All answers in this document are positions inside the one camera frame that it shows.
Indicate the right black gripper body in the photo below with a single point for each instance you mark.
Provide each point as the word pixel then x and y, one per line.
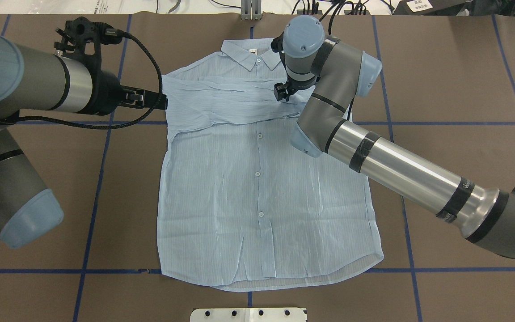
pixel 281 92

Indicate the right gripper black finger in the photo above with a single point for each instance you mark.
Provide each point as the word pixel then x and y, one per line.
pixel 283 91

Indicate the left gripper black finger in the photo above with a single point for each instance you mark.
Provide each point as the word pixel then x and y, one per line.
pixel 140 98

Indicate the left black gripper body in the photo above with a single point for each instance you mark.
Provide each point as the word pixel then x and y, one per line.
pixel 105 95

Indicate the light blue button-up shirt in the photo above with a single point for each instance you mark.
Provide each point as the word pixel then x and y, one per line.
pixel 240 209

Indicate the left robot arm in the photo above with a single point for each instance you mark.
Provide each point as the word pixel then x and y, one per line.
pixel 68 88

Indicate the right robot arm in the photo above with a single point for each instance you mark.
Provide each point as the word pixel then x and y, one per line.
pixel 339 73

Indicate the black box with label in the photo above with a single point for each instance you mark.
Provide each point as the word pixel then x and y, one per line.
pixel 430 7

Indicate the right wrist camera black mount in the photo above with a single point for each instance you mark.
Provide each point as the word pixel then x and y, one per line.
pixel 276 45

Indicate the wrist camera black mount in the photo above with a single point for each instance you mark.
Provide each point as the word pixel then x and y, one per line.
pixel 276 45
pixel 82 39

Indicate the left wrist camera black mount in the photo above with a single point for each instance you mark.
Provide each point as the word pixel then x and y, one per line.
pixel 82 39

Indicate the aluminium frame post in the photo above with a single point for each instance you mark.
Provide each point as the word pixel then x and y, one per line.
pixel 251 10

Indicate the white camera mast pedestal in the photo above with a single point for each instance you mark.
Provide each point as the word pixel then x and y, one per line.
pixel 270 314

